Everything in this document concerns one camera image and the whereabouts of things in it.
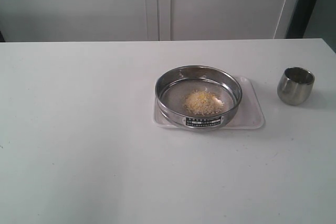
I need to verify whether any round steel mesh sieve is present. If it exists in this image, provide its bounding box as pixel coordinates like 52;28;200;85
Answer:
154;65;243;131

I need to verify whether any dark vertical post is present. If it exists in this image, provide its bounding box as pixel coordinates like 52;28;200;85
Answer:
285;0;317;39

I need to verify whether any stainless steel cup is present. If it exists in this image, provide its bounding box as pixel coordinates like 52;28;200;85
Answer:
277;67;315;105

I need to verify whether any yellow and white grain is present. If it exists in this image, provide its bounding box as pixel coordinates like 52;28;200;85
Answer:
184;91;224;115

